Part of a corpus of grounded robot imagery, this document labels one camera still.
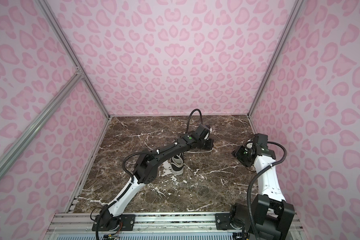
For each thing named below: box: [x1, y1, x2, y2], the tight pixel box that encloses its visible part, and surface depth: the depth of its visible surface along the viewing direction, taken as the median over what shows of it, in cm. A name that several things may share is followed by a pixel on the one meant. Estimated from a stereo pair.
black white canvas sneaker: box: [170, 152, 188, 176], surface depth 88 cm
